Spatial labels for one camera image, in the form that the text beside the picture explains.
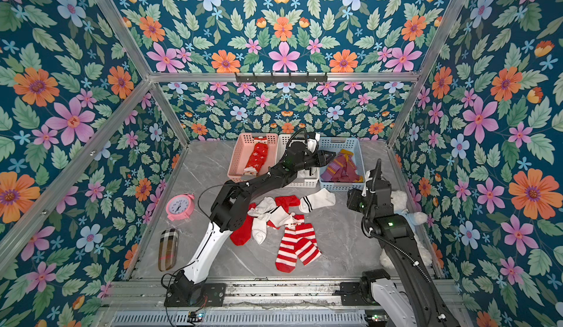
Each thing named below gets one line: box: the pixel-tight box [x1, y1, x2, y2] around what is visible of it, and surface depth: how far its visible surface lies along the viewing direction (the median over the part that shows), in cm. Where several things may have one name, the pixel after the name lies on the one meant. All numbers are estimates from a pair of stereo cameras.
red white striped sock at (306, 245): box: [294, 222, 323, 267], surface depth 86 cm
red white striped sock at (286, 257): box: [274, 225, 298, 273], surface depth 84 cm
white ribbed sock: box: [247, 197, 296, 245], surface depth 90 cm
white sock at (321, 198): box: [299, 187, 337, 214], surface depth 98 cm
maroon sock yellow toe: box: [320, 149, 365, 183], surface depth 104 cm
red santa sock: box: [243, 136, 270, 177], surface depth 114 cm
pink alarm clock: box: [165, 192, 196, 222], surface depth 95 cm
